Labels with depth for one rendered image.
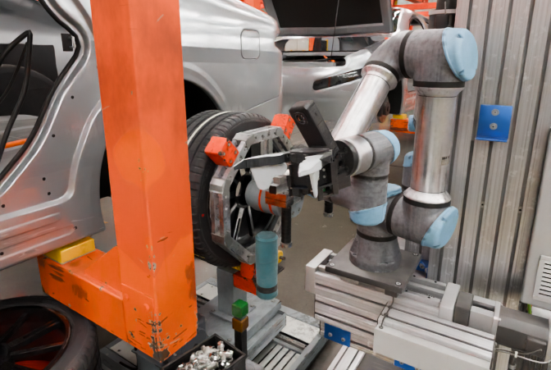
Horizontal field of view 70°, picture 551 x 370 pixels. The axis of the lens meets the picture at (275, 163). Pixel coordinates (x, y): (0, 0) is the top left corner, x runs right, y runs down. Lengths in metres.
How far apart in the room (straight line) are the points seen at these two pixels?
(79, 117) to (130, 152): 0.52
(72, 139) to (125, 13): 0.66
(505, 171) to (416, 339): 0.50
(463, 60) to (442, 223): 0.38
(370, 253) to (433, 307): 0.21
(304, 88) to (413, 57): 3.11
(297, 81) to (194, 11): 2.31
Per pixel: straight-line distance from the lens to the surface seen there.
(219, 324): 1.97
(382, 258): 1.18
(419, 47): 1.01
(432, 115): 1.01
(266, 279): 1.59
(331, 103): 4.03
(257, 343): 1.97
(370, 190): 0.82
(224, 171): 1.47
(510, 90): 1.19
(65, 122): 1.57
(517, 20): 1.19
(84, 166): 1.60
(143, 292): 1.26
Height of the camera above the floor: 1.40
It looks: 15 degrees down
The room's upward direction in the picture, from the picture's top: straight up
